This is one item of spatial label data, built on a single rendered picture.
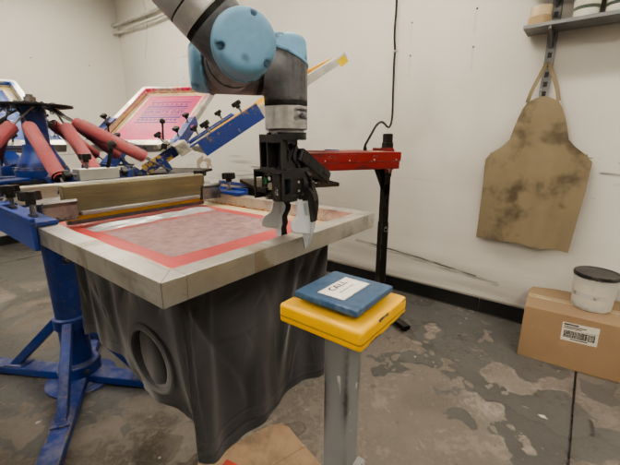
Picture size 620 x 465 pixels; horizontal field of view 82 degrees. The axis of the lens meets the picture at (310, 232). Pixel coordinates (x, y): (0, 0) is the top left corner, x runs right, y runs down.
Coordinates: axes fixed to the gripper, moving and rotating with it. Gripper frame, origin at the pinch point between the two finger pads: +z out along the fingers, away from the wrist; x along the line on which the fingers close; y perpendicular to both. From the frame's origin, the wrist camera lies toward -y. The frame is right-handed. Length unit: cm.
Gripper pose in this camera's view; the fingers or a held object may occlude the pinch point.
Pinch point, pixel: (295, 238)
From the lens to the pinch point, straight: 69.4
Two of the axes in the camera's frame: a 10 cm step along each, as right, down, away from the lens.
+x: 7.9, 1.6, -5.9
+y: -6.1, 2.0, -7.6
